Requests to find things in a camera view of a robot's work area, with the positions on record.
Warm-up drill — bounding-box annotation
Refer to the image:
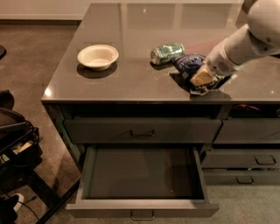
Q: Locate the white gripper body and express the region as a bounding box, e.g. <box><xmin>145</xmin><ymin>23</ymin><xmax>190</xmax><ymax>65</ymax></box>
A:
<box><xmin>205</xmin><ymin>40</ymin><xmax>241</xmax><ymax>76</ymax></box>

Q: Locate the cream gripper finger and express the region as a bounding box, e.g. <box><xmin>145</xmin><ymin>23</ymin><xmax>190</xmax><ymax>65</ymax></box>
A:
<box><xmin>190</xmin><ymin>66</ymin><xmax>215</xmax><ymax>87</ymax></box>

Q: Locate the blue chip bag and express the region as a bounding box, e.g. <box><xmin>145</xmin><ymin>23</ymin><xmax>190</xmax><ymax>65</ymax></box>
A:
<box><xmin>171</xmin><ymin>54</ymin><xmax>232</xmax><ymax>95</ymax></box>

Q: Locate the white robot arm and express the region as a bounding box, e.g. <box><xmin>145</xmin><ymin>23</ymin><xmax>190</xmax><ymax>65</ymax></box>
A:
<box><xmin>190</xmin><ymin>0</ymin><xmax>280</xmax><ymax>86</ymax></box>

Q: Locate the right top drawer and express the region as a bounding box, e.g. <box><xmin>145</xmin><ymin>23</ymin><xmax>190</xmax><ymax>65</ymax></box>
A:
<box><xmin>214</xmin><ymin>118</ymin><xmax>280</xmax><ymax>144</ymax></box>

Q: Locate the right middle drawer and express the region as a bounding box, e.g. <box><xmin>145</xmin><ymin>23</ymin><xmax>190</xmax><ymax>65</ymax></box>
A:
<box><xmin>201</xmin><ymin>149</ymin><xmax>280</xmax><ymax>169</ymax></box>

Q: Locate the right bottom drawer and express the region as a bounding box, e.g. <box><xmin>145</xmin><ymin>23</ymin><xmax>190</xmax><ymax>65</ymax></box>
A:
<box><xmin>204</xmin><ymin>170</ymin><xmax>280</xmax><ymax>185</ymax></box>

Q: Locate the open middle drawer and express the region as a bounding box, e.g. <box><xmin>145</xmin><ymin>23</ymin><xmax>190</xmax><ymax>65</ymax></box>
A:
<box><xmin>66</xmin><ymin>144</ymin><xmax>219</xmax><ymax>221</ymax></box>

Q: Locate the closed top drawer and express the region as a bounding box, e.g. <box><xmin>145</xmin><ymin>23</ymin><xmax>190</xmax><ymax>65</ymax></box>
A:
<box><xmin>64</xmin><ymin>117</ymin><xmax>221</xmax><ymax>144</ymax></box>

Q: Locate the green soda can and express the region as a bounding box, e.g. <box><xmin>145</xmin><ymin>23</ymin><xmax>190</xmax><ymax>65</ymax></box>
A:
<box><xmin>150</xmin><ymin>43</ymin><xmax>185</xmax><ymax>66</ymax></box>

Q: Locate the dark counter cabinet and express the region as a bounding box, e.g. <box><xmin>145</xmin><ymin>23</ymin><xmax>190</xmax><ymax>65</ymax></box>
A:
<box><xmin>40</xmin><ymin>3</ymin><xmax>280</xmax><ymax>186</ymax></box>

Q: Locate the white paper bowl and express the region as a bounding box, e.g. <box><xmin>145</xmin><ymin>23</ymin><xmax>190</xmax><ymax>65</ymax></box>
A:
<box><xmin>77</xmin><ymin>45</ymin><xmax>119</xmax><ymax>71</ymax></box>

